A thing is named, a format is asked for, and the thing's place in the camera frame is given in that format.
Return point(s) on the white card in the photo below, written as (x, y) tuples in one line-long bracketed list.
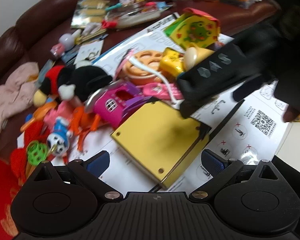
[(90, 52)]

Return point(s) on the person's right hand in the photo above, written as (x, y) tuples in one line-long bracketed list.
[(293, 115)]

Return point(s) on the pink padded jacket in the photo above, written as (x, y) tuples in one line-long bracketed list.
[(12, 92)]

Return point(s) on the green lattice ball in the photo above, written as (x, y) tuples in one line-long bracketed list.
[(37, 152)]

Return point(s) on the red cardboard box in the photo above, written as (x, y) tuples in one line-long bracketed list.
[(0, 187)]

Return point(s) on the red bow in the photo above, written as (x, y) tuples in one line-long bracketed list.
[(108, 24)]

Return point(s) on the pink white rabbit toy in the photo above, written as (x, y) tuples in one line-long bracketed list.
[(65, 42)]

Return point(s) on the pink toy phone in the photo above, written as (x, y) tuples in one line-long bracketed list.
[(160, 91)]

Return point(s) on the yellow green frog toy house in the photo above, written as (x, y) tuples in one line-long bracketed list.
[(192, 30)]

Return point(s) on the red cloth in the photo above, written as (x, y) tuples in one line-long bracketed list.
[(20, 160)]

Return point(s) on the black red plush toy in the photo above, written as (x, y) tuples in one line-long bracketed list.
[(77, 80)]

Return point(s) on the blue white toy figure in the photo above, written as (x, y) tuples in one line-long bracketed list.
[(60, 135)]

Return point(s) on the orange toy horse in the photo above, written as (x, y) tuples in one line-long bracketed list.
[(85, 120)]

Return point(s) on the orange round face toy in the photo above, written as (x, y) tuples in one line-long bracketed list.
[(145, 67)]

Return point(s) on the large white printed sheet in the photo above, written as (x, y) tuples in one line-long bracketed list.
[(252, 135)]

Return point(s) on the pink toy house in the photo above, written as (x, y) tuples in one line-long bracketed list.
[(112, 105)]

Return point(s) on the gold box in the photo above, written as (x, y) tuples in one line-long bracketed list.
[(155, 137)]

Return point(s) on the small yellow toy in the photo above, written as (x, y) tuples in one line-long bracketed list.
[(171, 60)]

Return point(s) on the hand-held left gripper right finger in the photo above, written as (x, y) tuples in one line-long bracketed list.
[(213, 163)]

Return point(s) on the gold foil card pack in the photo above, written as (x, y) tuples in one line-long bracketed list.
[(88, 12)]

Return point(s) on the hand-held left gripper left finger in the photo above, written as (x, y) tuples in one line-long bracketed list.
[(100, 163)]

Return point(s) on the pink doll figure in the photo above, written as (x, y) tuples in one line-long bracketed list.
[(61, 112)]

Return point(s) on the clear box of small trinkets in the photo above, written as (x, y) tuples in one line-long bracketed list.
[(137, 10)]

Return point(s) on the cream plastic ladle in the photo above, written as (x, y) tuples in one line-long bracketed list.
[(193, 56)]

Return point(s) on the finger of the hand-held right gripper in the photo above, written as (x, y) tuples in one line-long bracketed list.
[(188, 110)]

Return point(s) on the dark red leather sofa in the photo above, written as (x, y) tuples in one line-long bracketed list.
[(52, 12)]

